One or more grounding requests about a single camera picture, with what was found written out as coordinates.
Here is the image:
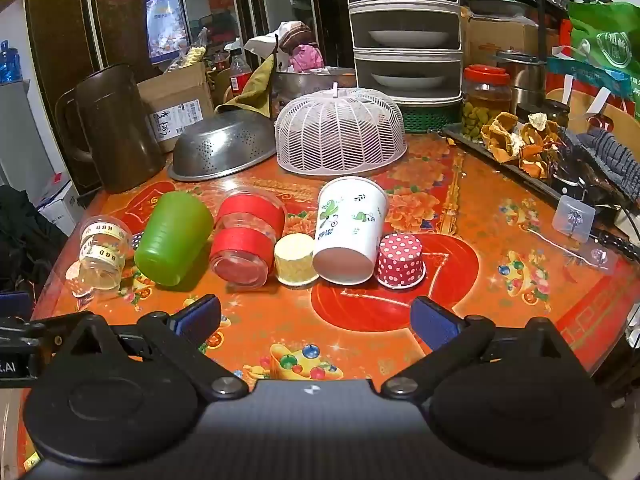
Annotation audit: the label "white cardboard box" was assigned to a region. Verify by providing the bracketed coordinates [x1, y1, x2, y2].
[34, 174, 87, 237]

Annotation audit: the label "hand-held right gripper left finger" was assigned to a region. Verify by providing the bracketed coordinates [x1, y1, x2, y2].
[50, 294, 249, 404]

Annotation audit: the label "dried orange peels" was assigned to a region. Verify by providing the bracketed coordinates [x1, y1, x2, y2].
[479, 111, 568, 179]

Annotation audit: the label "black cable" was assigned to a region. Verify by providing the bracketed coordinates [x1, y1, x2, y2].
[589, 229, 640, 262]

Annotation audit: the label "clear adhesive hook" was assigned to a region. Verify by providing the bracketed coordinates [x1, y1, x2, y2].
[584, 244, 619, 277]
[552, 194, 597, 237]

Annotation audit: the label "cardboard box with label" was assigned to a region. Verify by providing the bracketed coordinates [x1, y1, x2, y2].
[135, 62, 216, 154]

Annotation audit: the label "clear cup with red band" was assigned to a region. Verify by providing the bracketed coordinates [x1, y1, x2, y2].
[208, 227, 279, 290]
[215, 187, 289, 242]

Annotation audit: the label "soda bottle with red label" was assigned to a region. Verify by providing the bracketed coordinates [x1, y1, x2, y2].
[228, 48, 254, 99]

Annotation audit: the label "white tiered dish rack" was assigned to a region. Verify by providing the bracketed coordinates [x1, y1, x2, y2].
[342, 0, 464, 107]

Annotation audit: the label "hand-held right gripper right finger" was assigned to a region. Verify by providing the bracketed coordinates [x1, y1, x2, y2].
[381, 296, 583, 404]

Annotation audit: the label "plain cardboard box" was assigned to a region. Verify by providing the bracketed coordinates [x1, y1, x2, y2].
[466, 16, 562, 67]

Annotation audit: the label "glass jar with red lid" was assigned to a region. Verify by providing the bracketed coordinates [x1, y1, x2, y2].
[460, 63, 513, 142]

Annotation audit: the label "metal tray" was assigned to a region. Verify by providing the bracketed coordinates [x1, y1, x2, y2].
[442, 122, 608, 213]

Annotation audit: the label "white paper cup green print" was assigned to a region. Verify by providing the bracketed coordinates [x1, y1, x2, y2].
[312, 175, 390, 286]

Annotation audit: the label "green plastic cup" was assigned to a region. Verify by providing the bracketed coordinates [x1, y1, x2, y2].
[133, 190, 215, 289]

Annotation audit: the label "yellow paper cup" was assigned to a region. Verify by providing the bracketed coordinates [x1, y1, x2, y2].
[273, 233, 321, 288]

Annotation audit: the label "green plastic basket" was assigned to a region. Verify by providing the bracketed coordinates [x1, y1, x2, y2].
[399, 104, 464, 134]

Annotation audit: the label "metal colander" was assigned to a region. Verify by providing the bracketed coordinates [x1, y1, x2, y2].
[167, 108, 279, 183]

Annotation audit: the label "blue and white snack bag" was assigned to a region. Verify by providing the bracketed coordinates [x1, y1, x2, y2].
[143, 0, 192, 65]

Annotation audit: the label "black cloth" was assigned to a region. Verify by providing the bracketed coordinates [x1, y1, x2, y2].
[0, 184, 69, 292]

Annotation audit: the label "white plastic food cover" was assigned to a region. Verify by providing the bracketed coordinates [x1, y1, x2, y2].
[274, 82, 409, 179]

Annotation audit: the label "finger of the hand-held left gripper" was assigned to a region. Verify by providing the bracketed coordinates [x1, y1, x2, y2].
[0, 313, 96, 348]
[0, 290, 32, 318]

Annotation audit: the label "green plastic bag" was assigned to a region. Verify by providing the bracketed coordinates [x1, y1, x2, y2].
[566, 0, 640, 122]

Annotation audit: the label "white plate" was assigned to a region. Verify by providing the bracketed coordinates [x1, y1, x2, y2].
[370, 73, 446, 91]
[368, 29, 450, 48]

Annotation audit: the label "brown plastic pitcher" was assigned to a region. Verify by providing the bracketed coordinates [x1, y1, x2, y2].
[53, 63, 166, 195]

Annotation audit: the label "olive green cloth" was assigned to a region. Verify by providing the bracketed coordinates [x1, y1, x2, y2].
[214, 54, 277, 122]

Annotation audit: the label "grey knitted cloth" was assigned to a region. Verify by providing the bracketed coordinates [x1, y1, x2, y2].
[574, 128, 640, 202]

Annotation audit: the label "pink cloth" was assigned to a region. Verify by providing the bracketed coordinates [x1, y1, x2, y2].
[289, 43, 327, 74]

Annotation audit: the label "red polka-dot paper cup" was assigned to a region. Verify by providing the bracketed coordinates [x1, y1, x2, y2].
[375, 233, 427, 290]

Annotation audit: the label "steel basin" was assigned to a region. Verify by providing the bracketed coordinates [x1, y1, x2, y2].
[272, 66, 359, 117]

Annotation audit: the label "clear cup with yellow band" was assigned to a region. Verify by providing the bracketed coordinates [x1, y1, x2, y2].
[79, 214, 134, 253]
[66, 239, 127, 292]

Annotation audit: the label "bag of pasta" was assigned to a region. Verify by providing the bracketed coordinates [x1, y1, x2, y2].
[169, 29, 209, 72]

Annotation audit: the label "dark glass jar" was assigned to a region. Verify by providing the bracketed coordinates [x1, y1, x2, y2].
[542, 99, 572, 129]

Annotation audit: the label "steel kettle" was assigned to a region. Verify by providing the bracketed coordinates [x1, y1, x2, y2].
[494, 49, 549, 112]

